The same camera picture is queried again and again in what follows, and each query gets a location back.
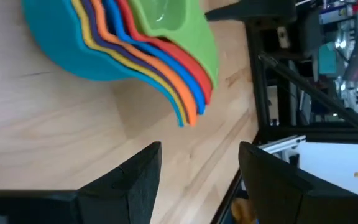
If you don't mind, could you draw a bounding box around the white sheet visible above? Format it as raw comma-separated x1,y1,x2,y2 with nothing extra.
296,141,358,196

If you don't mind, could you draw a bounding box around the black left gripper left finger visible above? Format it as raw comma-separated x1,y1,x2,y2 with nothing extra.
78,141,163,224

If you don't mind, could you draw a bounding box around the red measuring cup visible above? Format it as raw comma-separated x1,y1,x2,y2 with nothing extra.
116,0,214,106

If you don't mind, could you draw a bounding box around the yellow measuring cup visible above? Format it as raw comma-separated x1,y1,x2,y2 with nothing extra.
70,0,188,126

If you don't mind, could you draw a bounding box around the navy purple measuring cup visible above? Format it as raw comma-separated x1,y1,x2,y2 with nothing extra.
81,0,190,123

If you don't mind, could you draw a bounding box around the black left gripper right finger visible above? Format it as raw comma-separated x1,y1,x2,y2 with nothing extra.
237,141,314,224

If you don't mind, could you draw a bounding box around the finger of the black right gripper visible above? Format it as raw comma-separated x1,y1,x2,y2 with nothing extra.
205,0,298,22

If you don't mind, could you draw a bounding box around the green measuring cup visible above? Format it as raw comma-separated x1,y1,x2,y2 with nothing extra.
127,0,220,90

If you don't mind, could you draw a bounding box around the teal measuring cup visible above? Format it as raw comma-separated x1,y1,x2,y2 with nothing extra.
21,0,186,128

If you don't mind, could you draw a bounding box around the silver camera mount rail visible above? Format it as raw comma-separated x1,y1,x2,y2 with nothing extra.
258,134,307,154

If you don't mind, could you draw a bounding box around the black aluminium table frame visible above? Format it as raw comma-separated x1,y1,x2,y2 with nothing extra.
211,18,358,224

